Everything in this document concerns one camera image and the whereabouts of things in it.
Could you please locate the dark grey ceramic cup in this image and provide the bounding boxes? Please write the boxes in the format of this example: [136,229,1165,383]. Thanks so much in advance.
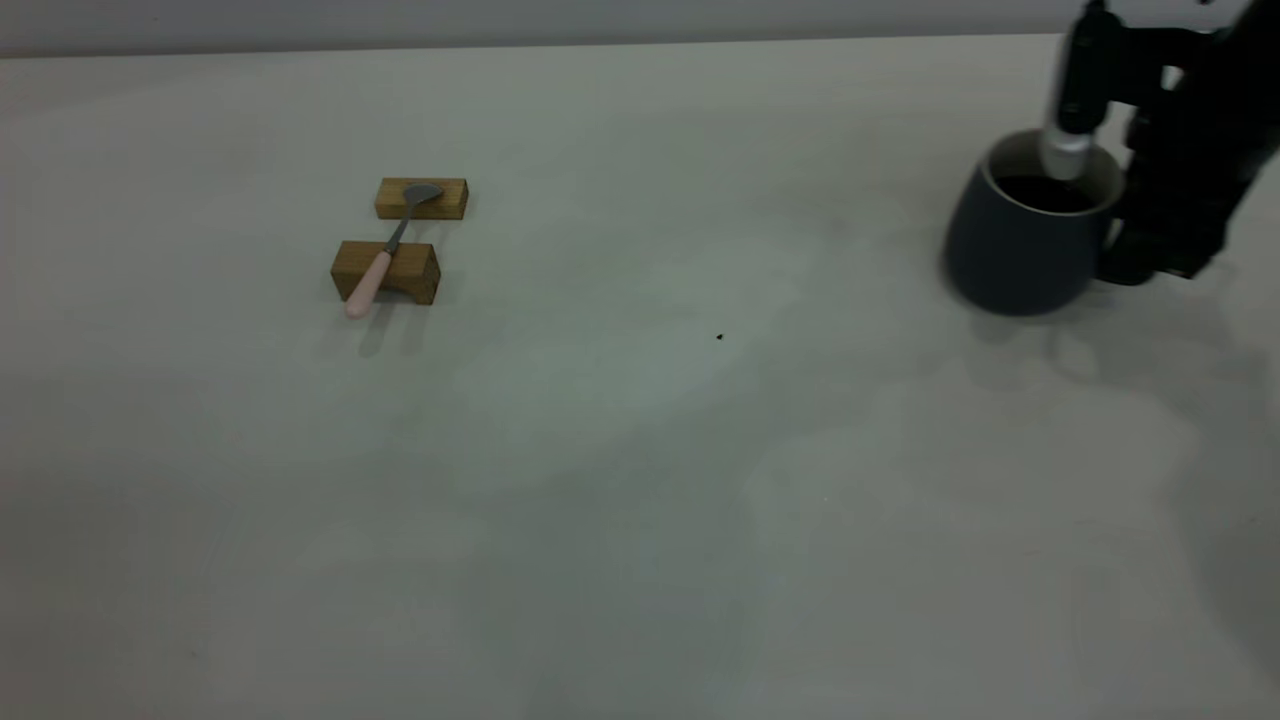
[942,130,1126,318]

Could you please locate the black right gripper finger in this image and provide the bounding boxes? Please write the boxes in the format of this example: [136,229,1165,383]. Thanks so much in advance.
[1095,140,1256,282]
[1040,0,1119,182]

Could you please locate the arched wooden block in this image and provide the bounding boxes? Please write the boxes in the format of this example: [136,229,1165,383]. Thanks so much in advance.
[331,240,442,307]

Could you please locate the pink-handled metal spoon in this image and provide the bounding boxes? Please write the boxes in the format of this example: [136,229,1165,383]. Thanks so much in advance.
[345,184,445,320]

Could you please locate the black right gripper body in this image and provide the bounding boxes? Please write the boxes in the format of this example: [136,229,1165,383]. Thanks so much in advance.
[1108,0,1280,181]

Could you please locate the flat rectangular wooden block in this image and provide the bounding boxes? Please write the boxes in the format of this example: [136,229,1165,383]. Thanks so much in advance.
[375,178,469,222]

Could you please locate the dark coffee liquid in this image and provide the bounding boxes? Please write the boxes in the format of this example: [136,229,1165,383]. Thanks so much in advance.
[995,175,1101,213]

